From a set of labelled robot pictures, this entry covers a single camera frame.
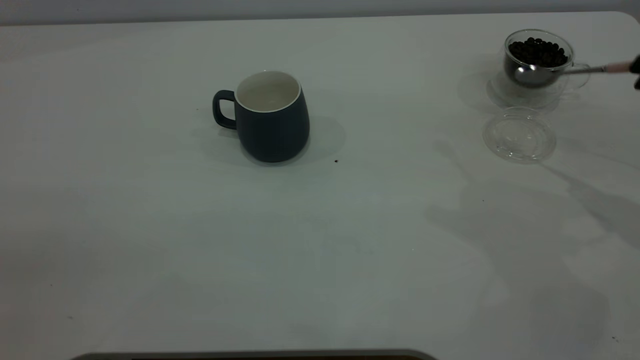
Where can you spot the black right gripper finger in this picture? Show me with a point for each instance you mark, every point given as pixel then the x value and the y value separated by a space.
pixel 636 65

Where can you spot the dark blue-grey ceramic mug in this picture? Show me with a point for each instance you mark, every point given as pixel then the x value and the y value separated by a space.
pixel 275 132

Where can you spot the pile of coffee beans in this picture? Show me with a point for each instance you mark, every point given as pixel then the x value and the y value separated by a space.
pixel 537 52

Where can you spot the clear round glass lid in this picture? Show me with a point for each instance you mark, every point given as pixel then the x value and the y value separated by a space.
pixel 520 137

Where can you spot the clear double-wall glass cup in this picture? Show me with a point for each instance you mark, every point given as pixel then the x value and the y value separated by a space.
pixel 532 97

